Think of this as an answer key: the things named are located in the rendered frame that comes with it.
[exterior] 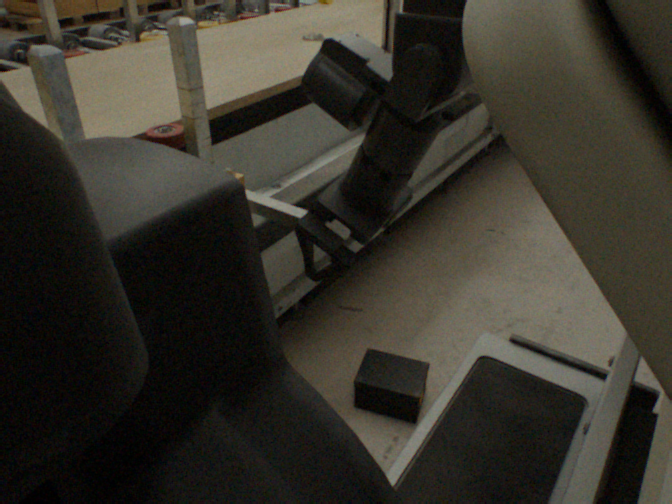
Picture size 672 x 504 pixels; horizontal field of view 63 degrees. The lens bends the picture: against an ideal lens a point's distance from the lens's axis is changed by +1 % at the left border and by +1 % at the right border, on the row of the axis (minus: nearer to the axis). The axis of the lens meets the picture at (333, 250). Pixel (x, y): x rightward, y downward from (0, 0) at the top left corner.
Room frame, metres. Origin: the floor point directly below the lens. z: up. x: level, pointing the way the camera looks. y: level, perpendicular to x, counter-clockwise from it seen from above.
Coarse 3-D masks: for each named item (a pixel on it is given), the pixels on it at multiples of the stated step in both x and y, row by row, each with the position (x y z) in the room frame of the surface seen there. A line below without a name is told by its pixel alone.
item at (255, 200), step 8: (248, 192) 0.99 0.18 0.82; (248, 200) 0.96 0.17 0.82; (256, 200) 0.96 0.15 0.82; (264, 200) 0.96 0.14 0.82; (272, 200) 0.96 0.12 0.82; (256, 208) 0.95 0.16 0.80; (264, 208) 0.94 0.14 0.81; (272, 208) 0.93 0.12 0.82; (280, 208) 0.93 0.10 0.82; (288, 208) 0.93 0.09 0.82; (296, 208) 0.93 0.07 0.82; (264, 216) 0.94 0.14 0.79; (272, 216) 0.93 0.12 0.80; (280, 216) 0.92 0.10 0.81; (288, 216) 0.91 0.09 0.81; (296, 216) 0.90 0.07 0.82; (288, 224) 0.91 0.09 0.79; (296, 224) 0.90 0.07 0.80
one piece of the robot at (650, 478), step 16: (640, 416) 0.20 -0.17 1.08; (656, 416) 0.20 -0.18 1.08; (624, 432) 0.19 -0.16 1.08; (640, 432) 0.19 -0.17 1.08; (656, 432) 0.09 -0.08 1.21; (624, 448) 0.18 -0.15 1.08; (640, 448) 0.18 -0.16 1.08; (656, 448) 0.08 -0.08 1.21; (624, 464) 0.17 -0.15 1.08; (640, 464) 0.17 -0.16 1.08; (656, 464) 0.08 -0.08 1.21; (608, 480) 0.17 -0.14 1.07; (624, 480) 0.16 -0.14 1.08; (640, 480) 0.16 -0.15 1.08; (656, 480) 0.07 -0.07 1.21; (608, 496) 0.16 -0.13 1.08; (624, 496) 0.16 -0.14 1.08; (640, 496) 0.07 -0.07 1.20; (656, 496) 0.07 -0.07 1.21
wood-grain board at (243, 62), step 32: (352, 0) 2.94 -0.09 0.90; (224, 32) 2.16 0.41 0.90; (256, 32) 2.17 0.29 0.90; (288, 32) 2.17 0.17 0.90; (320, 32) 2.17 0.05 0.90; (96, 64) 1.68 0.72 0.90; (128, 64) 1.69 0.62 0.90; (160, 64) 1.69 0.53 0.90; (224, 64) 1.69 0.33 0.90; (256, 64) 1.69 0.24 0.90; (288, 64) 1.69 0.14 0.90; (32, 96) 1.36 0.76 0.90; (96, 96) 1.37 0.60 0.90; (128, 96) 1.37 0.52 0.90; (160, 96) 1.37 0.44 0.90; (224, 96) 1.37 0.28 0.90; (256, 96) 1.41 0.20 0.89; (96, 128) 1.14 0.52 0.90; (128, 128) 1.14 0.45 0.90
